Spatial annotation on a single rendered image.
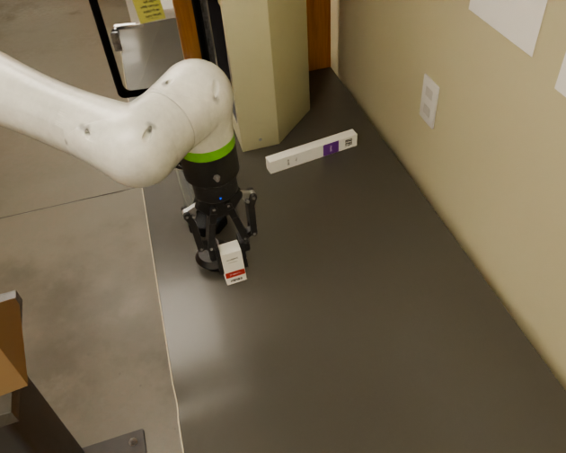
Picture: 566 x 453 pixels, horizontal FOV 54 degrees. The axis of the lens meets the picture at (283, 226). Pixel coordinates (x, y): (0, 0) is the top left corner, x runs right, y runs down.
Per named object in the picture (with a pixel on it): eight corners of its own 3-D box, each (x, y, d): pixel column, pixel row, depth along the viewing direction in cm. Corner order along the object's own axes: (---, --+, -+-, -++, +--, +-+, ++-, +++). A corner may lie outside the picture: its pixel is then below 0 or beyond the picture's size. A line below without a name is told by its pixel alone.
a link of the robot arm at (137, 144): (-2, 31, 83) (24, 93, 92) (-67, 66, 77) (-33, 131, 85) (191, 101, 71) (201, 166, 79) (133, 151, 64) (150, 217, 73)
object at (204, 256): (231, 243, 134) (227, 223, 129) (239, 270, 127) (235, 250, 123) (194, 252, 132) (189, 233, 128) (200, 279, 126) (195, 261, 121)
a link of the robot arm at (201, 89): (243, 52, 78) (181, 39, 83) (189, 97, 71) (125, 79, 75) (253, 133, 88) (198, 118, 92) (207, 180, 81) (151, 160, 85)
